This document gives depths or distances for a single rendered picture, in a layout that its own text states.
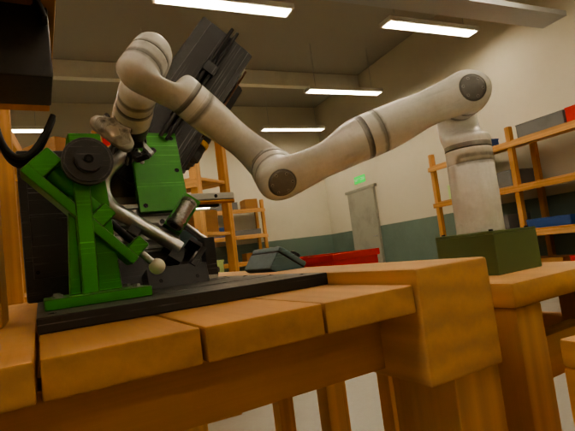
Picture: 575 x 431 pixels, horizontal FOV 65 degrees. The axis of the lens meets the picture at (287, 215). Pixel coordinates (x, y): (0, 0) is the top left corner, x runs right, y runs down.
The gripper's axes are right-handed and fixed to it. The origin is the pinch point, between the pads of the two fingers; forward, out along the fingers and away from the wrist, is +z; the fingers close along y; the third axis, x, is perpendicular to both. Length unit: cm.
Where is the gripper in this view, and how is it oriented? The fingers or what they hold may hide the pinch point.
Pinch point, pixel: (122, 153)
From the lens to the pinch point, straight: 109.2
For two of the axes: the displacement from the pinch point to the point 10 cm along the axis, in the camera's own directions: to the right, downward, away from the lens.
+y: -7.9, -6.0, -1.2
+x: -4.4, 7.0, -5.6
